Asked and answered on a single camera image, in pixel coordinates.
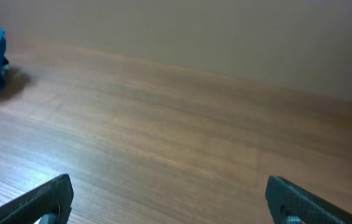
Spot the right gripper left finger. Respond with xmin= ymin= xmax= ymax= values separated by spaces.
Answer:
xmin=0 ymin=174 xmax=74 ymax=224

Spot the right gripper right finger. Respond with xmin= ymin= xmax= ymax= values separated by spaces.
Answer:
xmin=265 ymin=175 xmax=352 ymax=224

